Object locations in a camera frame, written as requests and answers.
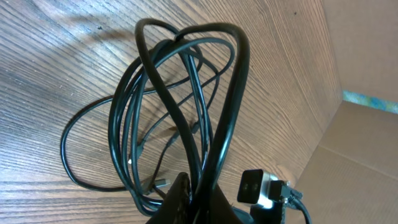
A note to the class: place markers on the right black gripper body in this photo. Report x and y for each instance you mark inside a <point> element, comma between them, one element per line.
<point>257,215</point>

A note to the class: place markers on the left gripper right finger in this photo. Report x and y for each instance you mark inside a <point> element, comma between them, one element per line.
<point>220,211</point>

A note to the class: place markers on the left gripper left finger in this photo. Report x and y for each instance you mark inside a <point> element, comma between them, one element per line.
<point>174,209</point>

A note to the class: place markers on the black USB cable short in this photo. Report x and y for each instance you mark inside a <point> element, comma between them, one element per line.
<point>125,111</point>

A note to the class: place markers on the black USB cable long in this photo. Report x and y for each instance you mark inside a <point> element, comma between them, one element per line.
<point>204,182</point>

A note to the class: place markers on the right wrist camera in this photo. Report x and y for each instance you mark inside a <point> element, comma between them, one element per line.
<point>262,189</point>

